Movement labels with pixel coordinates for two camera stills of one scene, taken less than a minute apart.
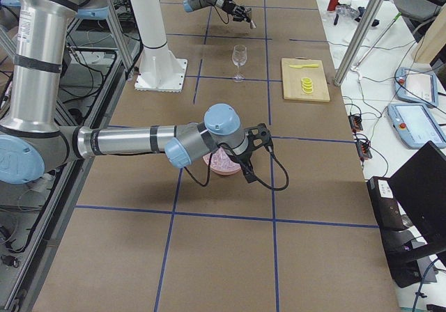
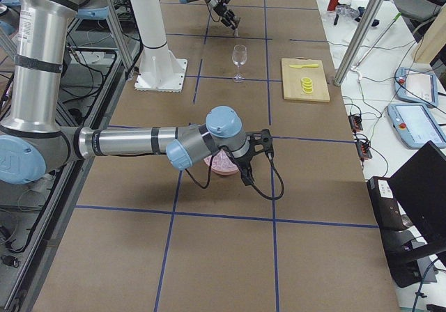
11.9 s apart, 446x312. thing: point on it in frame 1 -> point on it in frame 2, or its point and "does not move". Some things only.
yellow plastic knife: [301, 66] does not move
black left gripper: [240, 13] -> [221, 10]
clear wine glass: [239, 57] does not move
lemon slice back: [306, 80] does not move
